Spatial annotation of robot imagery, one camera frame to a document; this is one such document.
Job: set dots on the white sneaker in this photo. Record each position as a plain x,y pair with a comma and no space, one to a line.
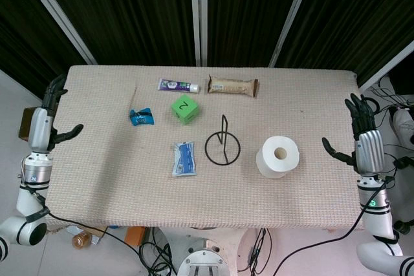
404,124

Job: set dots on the orange drink bottle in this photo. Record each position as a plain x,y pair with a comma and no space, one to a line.
81,239

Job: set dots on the green number cube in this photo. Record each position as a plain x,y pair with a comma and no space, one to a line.
184,109

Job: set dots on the white toilet paper roll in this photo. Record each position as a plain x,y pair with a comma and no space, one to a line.
278,157

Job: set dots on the brown snack bar wrapper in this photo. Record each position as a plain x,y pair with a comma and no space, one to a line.
232,86

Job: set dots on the blue white tissue pack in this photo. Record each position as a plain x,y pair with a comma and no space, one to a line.
185,159

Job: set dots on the blue crumpled snack packet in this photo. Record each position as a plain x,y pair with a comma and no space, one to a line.
141,117

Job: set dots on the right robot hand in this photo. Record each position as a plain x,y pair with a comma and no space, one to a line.
370,146

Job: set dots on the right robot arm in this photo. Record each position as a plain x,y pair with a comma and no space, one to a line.
381,224

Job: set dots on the beige woven table cloth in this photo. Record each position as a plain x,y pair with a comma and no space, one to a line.
207,146

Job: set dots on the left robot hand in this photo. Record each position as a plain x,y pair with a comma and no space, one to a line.
39,127

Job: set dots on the brown cardboard box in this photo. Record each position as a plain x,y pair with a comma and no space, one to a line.
26,124

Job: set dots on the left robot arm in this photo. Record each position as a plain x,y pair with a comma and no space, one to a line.
27,198

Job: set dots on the white partition frame post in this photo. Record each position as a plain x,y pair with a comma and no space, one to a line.
198,14
386,66
58,14
292,14

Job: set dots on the orange box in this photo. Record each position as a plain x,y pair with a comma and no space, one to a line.
136,236

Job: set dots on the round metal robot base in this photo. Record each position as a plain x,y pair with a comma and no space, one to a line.
203,261

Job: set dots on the purple white toothpaste tube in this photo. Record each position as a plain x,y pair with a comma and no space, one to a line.
178,85

